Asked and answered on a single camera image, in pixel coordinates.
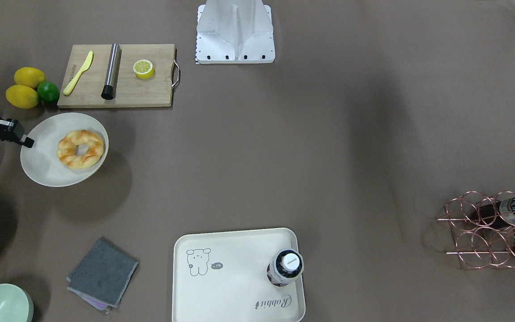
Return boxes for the upper yellow lemon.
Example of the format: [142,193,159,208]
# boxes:
[14,67,46,90]

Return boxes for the lower yellow lemon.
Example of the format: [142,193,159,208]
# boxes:
[5,85,39,109]

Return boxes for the mint green bowl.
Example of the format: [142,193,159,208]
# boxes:
[0,284,34,322]

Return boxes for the yellow plastic knife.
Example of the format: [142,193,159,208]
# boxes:
[63,51,94,96]

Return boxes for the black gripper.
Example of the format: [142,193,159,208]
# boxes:
[0,118,34,148]

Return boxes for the steel muddler black tip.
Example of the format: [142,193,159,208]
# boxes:
[101,43,122,100]

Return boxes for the yellow lemon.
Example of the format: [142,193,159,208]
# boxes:
[5,85,39,109]
[14,67,46,90]

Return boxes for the cream rabbit serving tray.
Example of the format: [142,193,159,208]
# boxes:
[172,228,306,322]

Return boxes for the bamboo cutting board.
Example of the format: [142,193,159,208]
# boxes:
[57,43,179,108]

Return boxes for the copper wire bottle rack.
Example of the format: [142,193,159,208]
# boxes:
[438,191,515,270]

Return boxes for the green lime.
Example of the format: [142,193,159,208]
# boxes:
[36,81,60,104]

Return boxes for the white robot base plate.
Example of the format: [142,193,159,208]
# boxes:
[195,0,276,64]

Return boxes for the upright dark tea bottle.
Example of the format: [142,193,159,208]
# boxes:
[266,248,304,287]

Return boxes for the glazed ring donut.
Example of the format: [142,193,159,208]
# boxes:
[56,130,105,169]

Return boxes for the folded grey cloth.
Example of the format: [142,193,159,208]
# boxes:
[66,237,139,311]

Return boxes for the half lemon slice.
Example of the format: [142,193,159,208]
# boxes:
[132,59,155,79]

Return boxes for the white round plate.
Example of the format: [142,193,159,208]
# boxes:
[20,112,109,187]

